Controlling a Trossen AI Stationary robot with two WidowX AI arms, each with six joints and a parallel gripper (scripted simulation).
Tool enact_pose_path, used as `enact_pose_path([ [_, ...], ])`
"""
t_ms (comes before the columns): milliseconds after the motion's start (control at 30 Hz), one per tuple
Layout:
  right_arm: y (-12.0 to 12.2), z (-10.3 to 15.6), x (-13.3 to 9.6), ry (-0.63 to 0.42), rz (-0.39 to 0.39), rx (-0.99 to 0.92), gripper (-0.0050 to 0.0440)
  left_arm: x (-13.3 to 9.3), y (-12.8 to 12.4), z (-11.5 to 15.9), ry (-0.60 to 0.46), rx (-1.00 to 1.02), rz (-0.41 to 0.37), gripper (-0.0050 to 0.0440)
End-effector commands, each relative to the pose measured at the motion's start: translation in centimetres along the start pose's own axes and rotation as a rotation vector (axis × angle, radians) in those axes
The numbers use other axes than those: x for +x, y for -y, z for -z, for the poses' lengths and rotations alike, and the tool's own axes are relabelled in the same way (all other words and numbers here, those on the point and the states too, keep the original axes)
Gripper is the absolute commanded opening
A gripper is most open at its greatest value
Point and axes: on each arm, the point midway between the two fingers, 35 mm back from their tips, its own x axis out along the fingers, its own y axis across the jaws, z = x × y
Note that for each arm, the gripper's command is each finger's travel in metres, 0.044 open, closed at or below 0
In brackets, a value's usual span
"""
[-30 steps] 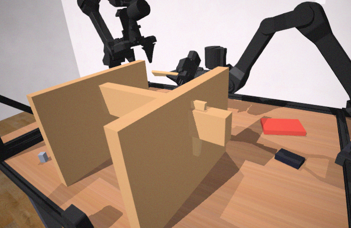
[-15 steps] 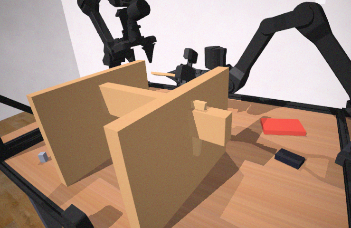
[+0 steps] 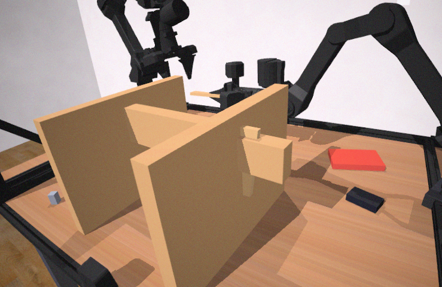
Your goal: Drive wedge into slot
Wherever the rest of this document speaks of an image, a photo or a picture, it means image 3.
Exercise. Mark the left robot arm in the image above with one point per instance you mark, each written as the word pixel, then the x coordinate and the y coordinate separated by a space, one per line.
pixel 170 13

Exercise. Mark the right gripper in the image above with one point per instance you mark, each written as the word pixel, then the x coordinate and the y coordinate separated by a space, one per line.
pixel 233 70

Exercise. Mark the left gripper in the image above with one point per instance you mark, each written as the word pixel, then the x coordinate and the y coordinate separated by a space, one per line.
pixel 167 42

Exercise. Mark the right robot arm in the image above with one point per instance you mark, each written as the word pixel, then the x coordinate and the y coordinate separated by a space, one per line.
pixel 390 25

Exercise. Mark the red flat block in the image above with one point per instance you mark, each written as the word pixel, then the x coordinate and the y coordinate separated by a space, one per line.
pixel 355 159

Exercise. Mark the tan wooden board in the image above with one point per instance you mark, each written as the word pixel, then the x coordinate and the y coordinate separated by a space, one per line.
pixel 89 149
pixel 192 192

